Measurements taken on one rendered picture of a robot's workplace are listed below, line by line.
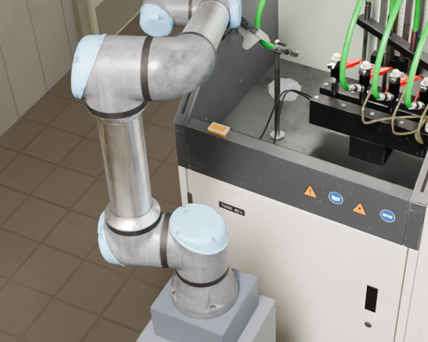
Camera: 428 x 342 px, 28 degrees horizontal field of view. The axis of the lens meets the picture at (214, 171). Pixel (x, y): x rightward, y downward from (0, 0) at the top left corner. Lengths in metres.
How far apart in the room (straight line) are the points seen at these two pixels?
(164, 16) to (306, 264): 0.87
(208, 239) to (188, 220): 0.06
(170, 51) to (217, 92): 0.88
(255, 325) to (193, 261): 0.30
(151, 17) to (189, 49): 0.36
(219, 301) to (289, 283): 0.66
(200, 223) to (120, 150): 0.25
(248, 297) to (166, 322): 0.19
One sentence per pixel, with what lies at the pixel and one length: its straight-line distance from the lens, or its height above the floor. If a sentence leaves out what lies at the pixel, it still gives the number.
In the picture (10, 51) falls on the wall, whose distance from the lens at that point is 3.80.
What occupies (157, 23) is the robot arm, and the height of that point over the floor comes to 1.38.
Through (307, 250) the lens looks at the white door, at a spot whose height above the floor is 0.64.
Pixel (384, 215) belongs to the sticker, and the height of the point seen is 0.87.
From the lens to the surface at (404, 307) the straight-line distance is 2.34.
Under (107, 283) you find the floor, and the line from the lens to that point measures 3.16.
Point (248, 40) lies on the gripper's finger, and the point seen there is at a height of 1.23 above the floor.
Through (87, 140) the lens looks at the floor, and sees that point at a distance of 3.76.
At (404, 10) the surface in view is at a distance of 2.42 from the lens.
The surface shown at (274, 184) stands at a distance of 2.22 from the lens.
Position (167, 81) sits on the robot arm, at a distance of 1.49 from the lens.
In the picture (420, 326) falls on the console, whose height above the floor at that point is 0.51.
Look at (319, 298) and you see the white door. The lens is 2.46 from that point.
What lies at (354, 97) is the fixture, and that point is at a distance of 2.30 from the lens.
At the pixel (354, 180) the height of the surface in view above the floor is 0.95.
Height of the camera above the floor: 2.38
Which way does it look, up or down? 42 degrees down
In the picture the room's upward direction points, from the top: 4 degrees counter-clockwise
